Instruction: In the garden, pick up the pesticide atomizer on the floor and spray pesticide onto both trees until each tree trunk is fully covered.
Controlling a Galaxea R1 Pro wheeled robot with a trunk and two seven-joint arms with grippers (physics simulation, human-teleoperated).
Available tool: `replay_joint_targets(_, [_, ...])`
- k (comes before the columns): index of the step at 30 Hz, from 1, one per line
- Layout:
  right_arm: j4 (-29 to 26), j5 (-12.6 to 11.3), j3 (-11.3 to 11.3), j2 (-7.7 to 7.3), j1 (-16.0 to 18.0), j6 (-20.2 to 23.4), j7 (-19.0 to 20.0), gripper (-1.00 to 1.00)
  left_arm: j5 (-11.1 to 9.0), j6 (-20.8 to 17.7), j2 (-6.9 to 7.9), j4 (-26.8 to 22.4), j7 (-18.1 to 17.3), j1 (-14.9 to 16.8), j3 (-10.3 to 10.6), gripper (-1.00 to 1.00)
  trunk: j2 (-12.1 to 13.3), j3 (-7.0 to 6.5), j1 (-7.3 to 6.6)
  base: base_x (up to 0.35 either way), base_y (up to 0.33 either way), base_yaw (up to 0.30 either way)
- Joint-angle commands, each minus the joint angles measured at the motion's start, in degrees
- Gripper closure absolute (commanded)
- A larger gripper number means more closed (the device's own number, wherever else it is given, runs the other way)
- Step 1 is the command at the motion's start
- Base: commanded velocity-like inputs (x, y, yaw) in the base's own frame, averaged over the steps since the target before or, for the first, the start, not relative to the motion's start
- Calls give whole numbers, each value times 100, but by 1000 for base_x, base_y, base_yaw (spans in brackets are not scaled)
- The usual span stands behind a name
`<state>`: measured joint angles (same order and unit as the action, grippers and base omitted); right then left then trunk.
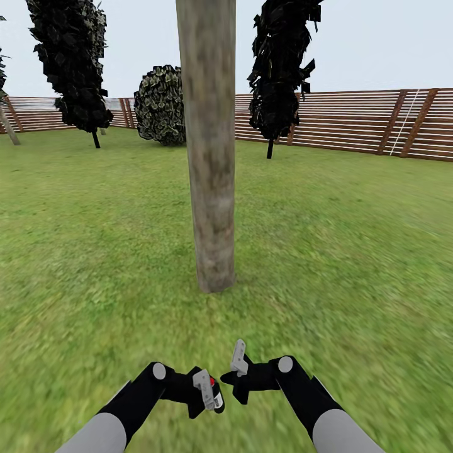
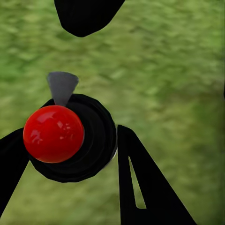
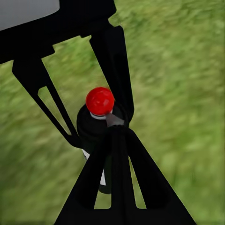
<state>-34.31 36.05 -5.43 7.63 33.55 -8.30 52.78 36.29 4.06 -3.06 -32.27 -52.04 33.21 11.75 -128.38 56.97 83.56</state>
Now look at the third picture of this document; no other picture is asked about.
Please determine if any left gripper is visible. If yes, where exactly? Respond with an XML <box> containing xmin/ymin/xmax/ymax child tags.
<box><xmin>0</xmin><ymin>0</ymin><xmax>134</xmax><ymax>150</ymax></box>

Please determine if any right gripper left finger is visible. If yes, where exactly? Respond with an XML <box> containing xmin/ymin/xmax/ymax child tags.
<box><xmin>54</xmin><ymin>125</ymin><xmax>125</xmax><ymax>225</ymax></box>

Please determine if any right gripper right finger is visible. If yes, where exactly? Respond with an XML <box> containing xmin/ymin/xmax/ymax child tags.
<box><xmin>118</xmin><ymin>125</ymin><xmax>196</xmax><ymax>225</ymax></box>

